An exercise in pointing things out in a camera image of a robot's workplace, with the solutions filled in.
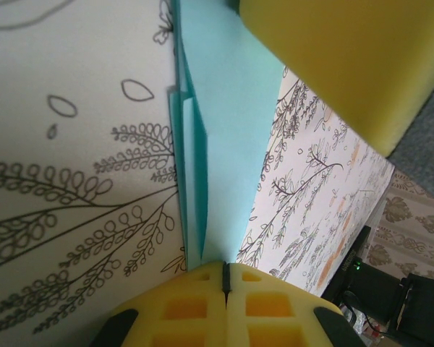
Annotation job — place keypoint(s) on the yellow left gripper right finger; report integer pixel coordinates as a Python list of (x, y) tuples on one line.
[(304, 296)]

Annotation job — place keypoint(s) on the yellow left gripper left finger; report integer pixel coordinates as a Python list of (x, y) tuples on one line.
[(148, 296)]

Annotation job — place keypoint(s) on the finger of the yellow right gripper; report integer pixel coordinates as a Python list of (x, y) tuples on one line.
[(347, 54)]

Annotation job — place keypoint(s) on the light blue paper sheet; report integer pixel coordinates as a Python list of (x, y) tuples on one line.
[(231, 126)]

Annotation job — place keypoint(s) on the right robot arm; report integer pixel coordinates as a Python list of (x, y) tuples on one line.
[(376, 285)]

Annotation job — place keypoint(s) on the floral patterned table cover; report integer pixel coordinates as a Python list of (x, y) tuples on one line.
[(76, 54)]

